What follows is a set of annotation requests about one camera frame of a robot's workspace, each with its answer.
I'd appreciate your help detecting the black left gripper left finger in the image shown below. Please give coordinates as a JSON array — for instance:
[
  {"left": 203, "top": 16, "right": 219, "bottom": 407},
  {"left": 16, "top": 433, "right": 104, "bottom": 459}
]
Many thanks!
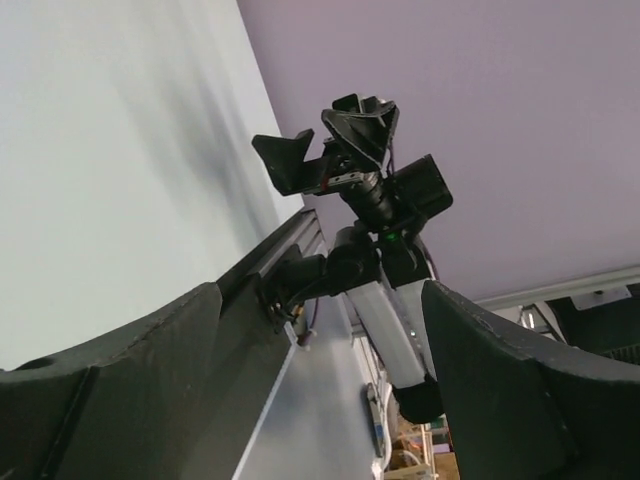
[{"left": 1, "top": 282, "right": 222, "bottom": 479}]

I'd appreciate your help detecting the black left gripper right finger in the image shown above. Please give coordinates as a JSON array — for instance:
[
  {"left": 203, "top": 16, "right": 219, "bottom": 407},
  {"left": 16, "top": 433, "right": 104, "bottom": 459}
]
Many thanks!
[{"left": 421, "top": 280, "right": 639, "bottom": 479}]

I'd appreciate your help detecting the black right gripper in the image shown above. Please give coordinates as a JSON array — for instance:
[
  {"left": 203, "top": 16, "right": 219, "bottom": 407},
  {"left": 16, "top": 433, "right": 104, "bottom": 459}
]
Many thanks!
[{"left": 251, "top": 102, "right": 399, "bottom": 196}]

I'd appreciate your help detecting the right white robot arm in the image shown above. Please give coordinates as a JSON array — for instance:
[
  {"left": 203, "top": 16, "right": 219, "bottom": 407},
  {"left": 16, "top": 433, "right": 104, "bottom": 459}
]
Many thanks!
[{"left": 252, "top": 94, "right": 453, "bottom": 424}]

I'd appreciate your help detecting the aluminium frame rail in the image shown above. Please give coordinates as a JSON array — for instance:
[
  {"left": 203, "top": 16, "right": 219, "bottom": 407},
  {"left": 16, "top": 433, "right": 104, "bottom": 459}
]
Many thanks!
[{"left": 216, "top": 209, "right": 322, "bottom": 290}]

